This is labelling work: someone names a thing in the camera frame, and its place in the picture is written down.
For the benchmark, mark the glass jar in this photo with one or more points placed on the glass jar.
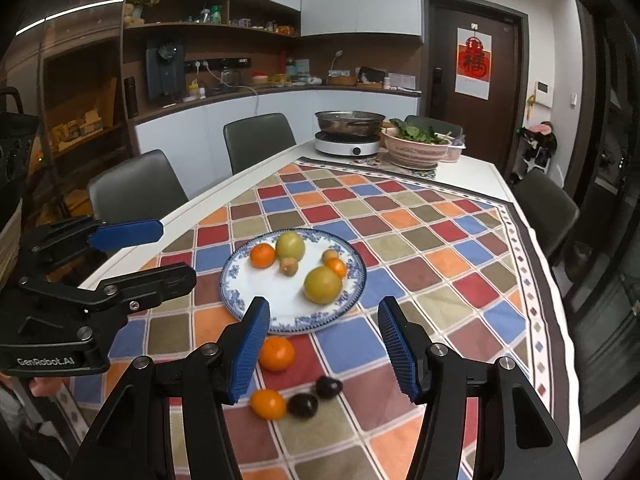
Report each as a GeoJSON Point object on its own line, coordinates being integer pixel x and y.
{"type": "Point", "coordinates": [230, 76]}

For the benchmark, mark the green leafy vegetables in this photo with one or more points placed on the green leafy vegetables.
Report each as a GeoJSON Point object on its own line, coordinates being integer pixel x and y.
{"type": "Point", "coordinates": [415, 132]}

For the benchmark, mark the black wall water dispenser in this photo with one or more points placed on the black wall water dispenser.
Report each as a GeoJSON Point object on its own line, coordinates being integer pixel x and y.
{"type": "Point", "coordinates": [165, 67]}

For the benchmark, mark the red wall calendar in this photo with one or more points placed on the red wall calendar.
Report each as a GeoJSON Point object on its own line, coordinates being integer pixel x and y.
{"type": "Point", "coordinates": [474, 65]}

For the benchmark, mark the black stroller with pink toy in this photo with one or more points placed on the black stroller with pink toy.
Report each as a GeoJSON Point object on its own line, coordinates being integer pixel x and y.
{"type": "Point", "coordinates": [537, 142]}

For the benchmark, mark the black thermos bottle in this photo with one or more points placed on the black thermos bottle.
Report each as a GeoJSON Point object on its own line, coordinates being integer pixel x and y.
{"type": "Point", "coordinates": [131, 96]}

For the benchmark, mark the yellow green pear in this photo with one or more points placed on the yellow green pear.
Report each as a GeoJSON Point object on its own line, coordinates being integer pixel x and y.
{"type": "Point", "coordinates": [322, 285]}
{"type": "Point", "coordinates": [290, 245]}

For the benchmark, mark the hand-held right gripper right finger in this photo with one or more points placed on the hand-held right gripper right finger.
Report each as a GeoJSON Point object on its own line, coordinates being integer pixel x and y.
{"type": "Point", "coordinates": [400, 355]}

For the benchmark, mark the dark brown door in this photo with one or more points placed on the dark brown door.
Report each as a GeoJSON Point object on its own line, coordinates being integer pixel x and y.
{"type": "Point", "coordinates": [445, 125]}

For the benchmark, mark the wooden basket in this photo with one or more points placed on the wooden basket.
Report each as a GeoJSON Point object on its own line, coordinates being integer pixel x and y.
{"type": "Point", "coordinates": [342, 81]}

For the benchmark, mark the small yellow bottle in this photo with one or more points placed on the small yellow bottle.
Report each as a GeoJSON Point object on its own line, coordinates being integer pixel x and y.
{"type": "Point", "coordinates": [192, 90]}

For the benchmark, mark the round pink basket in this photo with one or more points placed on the round pink basket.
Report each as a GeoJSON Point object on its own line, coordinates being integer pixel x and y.
{"type": "Point", "coordinates": [415, 155]}

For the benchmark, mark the colourful checked tablecloth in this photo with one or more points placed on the colourful checked tablecloth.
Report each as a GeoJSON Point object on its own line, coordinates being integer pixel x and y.
{"type": "Point", "coordinates": [450, 280]}

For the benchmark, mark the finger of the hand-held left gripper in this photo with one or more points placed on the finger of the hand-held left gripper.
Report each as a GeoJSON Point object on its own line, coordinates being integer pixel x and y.
{"type": "Point", "coordinates": [130, 234]}
{"type": "Point", "coordinates": [160, 280]}

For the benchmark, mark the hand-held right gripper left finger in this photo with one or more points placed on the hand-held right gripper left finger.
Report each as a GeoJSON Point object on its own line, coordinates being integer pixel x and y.
{"type": "Point", "coordinates": [247, 355]}

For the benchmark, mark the black wall power strip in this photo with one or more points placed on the black wall power strip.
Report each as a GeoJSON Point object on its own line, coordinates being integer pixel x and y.
{"type": "Point", "coordinates": [215, 65]}

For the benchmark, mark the blue rimmed white plate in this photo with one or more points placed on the blue rimmed white plate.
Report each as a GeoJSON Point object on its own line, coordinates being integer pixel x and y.
{"type": "Point", "coordinates": [285, 306]}

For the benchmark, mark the sliding glass door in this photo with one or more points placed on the sliding glass door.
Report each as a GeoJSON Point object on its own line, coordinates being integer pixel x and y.
{"type": "Point", "coordinates": [615, 210]}

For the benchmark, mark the black box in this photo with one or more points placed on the black box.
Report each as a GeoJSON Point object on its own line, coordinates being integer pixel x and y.
{"type": "Point", "coordinates": [372, 76]}

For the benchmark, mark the white lower cabinets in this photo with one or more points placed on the white lower cabinets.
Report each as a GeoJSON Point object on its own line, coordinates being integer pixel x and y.
{"type": "Point", "coordinates": [200, 135]}

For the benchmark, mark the patterned placemat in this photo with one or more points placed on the patterned placemat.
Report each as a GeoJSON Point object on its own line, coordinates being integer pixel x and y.
{"type": "Point", "coordinates": [370, 162]}

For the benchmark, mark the white wall intercom panel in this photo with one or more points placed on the white wall intercom panel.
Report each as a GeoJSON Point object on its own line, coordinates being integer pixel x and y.
{"type": "Point", "coordinates": [544, 94]}

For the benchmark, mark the orange mandarin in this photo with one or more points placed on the orange mandarin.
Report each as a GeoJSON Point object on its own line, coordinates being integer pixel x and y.
{"type": "Point", "coordinates": [279, 353]}
{"type": "Point", "coordinates": [268, 404]}
{"type": "Point", "coordinates": [338, 268]}
{"type": "Point", "coordinates": [262, 255]}

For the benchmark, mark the dark purple plum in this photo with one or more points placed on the dark purple plum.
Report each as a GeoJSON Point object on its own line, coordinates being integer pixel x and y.
{"type": "Point", "coordinates": [303, 405]}
{"type": "Point", "coordinates": [328, 387]}

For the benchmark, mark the person's left hand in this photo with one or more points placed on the person's left hand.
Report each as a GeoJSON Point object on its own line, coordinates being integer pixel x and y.
{"type": "Point", "coordinates": [45, 387]}

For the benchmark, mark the white card stand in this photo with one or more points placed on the white card stand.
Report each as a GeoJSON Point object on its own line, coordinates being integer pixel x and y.
{"type": "Point", "coordinates": [402, 81]}

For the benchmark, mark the brown kiwi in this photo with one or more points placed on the brown kiwi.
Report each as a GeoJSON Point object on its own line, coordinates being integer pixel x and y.
{"type": "Point", "coordinates": [288, 266]}
{"type": "Point", "coordinates": [330, 254]}

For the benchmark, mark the white induction cooker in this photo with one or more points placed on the white induction cooker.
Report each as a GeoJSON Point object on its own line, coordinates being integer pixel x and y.
{"type": "Point", "coordinates": [345, 146]}

